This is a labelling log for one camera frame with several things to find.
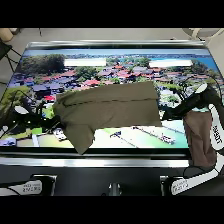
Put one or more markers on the brown garment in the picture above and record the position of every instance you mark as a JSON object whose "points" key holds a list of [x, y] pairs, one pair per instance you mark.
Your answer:
{"points": [[200, 140]]}

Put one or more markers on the olive green shirt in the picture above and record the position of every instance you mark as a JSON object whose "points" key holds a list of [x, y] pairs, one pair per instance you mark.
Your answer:
{"points": [[106, 110]]}

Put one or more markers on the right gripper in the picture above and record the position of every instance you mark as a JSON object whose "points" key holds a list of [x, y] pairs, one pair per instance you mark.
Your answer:
{"points": [[176, 111]]}

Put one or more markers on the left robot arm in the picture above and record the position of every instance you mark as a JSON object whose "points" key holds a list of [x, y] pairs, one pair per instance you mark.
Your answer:
{"points": [[23, 111]]}

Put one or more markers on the silver frame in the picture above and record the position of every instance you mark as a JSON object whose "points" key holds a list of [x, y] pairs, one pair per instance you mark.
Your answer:
{"points": [[113, 162]]}

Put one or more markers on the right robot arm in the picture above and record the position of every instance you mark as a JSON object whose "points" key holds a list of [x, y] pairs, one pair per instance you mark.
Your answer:
{"points": [[216, 130]]}

